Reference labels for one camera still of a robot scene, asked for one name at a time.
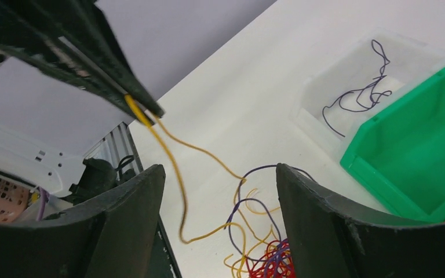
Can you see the green plastic bin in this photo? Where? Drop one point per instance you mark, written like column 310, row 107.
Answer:
column 399, row 154

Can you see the clear plastic bin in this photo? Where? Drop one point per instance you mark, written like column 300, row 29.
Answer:
column 375, row 72

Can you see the pink perforated basket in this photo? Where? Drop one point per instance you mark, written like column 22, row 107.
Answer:
column 0, row 199

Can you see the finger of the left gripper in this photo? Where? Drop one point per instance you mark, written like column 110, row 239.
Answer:
column 73, row 42

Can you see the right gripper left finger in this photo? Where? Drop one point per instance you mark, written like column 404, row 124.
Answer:
column 114, row 234

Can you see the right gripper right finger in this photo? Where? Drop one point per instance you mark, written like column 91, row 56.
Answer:
column 332, row 236

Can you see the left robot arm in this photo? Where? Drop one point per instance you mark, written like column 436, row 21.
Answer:
column 35, row 163

